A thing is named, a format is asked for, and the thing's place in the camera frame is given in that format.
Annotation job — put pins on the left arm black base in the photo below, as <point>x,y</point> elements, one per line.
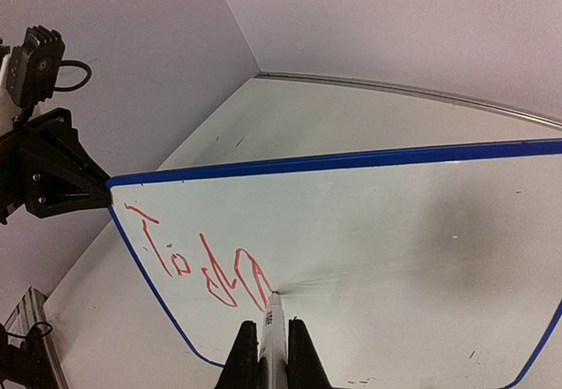
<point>23,358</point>

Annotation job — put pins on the aluminium front rail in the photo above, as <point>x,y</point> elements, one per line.
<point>29,310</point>

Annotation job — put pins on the blue-framed whiteboard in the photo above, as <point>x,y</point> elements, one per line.
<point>433,267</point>

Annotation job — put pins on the white marker pen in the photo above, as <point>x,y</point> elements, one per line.
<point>272,359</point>

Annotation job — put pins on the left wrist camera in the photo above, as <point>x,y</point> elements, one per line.
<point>33,69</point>

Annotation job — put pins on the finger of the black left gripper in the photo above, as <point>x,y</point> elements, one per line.
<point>58,174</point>

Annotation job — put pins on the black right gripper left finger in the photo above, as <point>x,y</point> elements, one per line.
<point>241,368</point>

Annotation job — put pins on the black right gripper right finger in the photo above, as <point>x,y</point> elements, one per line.
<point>304,368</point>

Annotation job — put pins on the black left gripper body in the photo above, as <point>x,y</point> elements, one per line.
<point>13,182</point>

